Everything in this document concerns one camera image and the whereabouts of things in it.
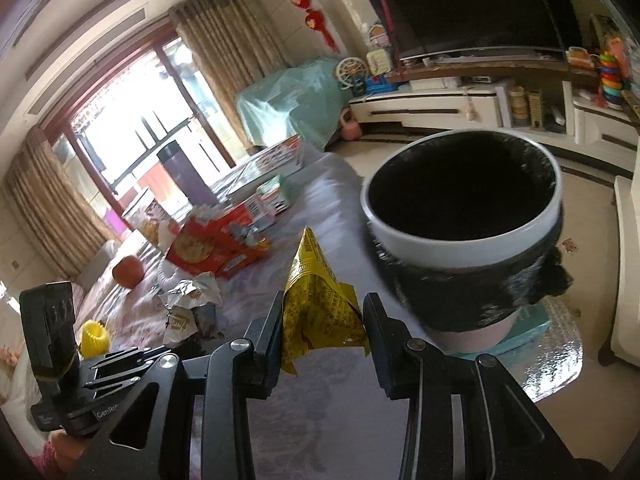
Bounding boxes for wooden framed balcony door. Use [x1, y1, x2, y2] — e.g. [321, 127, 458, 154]
[40, 30, 236, 211]

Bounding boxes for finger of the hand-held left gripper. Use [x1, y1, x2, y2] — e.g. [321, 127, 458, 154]
[80, 347, 153, 368]
[84, 362, 162, 392]

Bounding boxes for teal cloth covered furniture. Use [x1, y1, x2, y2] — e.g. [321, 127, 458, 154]
[235, 55, 351, 151]

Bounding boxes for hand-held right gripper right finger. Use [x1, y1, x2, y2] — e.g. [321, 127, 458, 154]
[362, 292, 586, 480]

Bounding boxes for car print book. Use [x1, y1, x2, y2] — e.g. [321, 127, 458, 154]
[210, 135, 303, 201]

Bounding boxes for stack of tape rolls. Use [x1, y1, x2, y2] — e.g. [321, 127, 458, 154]
[509, 86, 530, 128]

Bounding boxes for crumpled silver wrapper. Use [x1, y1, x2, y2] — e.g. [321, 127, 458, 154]
[159, 272, 223, 311]

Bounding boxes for white television cabinet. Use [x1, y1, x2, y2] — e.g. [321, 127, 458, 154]
[348, 57, 640, 171]

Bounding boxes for pink toy kettle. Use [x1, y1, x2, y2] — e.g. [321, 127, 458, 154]
[339, 112, 363, 141]

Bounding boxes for small green top carton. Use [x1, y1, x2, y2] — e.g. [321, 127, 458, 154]
[256, 177, 296, 216]

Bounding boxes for orange fruit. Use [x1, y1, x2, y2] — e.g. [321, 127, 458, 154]
[111, 255, 144, 289]

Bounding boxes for black television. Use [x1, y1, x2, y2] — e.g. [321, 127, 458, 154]
[354, 0, 583, 61]

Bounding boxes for white set-top box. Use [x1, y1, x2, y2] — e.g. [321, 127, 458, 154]
[407, 77, 461, 92]

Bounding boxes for rainbow stacking ring toy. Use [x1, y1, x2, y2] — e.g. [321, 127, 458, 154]
[597, 52, 623, 108]

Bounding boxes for yellow mesh box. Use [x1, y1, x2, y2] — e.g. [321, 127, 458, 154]
[527, 89, 545, 131]

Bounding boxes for red snack box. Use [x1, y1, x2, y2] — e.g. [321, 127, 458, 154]
[165, 203, 273, 281]

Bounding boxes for black bin liner bag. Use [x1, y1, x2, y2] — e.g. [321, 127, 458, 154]
[365, 132, 573, 333]

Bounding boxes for yellow snack wrapper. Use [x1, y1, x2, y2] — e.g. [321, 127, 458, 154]
[280, 226, 371, 376]

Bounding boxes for yellow chips bag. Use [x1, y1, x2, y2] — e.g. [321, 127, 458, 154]
[140, 200, 181, 251]

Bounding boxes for house shaped toy board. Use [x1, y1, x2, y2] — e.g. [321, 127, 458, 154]
[369, 22, 391, 51]

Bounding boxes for silver foil mat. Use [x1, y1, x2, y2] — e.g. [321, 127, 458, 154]
[492, 295, 585, 403]

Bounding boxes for teal box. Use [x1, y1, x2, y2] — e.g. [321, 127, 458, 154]
[450, 305, 553, 361]

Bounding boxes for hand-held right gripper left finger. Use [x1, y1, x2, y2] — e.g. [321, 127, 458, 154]
[65, 291, 286, 480]

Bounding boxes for toy ferris wheel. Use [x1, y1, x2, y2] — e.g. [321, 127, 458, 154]
[334, 56, 368, 91]

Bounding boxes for white and dark packet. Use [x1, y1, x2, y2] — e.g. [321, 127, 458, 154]
[162, 305, 221, 346]

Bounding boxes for white trash bin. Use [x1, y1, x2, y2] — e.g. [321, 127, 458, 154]
[360, 129, 573, 356]

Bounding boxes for purple tumbler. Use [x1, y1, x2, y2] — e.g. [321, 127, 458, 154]
[156, 142, 211, 211]

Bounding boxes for beige patterned curtain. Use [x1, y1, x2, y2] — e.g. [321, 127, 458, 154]
[2, 127, 118, 286]
[169, 0, 288, 168]

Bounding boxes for yellow foam fruit net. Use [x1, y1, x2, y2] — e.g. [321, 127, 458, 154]
[80, 320, 111, 360]

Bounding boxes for white and red box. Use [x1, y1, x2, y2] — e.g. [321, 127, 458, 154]
[242, 195, 281, 231]

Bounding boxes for marble top side cabinet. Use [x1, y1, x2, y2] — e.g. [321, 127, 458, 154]
[597, 175, 640, 366]

